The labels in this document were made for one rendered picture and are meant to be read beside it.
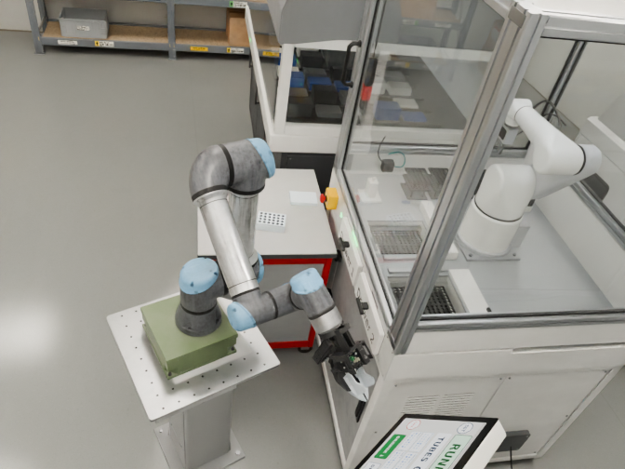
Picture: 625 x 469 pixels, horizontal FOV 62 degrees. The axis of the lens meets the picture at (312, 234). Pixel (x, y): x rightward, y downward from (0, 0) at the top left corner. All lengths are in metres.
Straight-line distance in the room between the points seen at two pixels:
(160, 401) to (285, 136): 1.46
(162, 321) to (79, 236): 1.72
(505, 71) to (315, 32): 1.42
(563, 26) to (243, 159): 0.78
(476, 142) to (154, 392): 1.20
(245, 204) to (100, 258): 1.89
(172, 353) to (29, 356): 1.29
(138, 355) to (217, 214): 0.69
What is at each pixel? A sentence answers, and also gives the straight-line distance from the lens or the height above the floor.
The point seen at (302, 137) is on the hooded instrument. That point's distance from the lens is 2.68.
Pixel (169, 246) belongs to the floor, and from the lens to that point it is 3.32.
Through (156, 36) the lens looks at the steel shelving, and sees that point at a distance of 5.71.
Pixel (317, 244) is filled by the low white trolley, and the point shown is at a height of 0.76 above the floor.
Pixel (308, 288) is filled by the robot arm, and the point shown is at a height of 1.34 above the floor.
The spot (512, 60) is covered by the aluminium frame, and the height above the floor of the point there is 1.90.
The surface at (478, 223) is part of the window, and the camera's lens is 1.40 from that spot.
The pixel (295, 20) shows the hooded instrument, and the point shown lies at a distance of 2.42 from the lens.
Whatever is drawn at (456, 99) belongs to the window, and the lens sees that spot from 1.36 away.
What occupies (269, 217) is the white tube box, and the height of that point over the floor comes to 0.79.
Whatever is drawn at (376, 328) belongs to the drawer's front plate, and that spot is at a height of 0.92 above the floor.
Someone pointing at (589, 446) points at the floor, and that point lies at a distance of 3.08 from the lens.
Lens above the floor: 2.26
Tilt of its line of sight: 41 degrees down
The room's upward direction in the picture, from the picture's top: 11 degrees clockwise
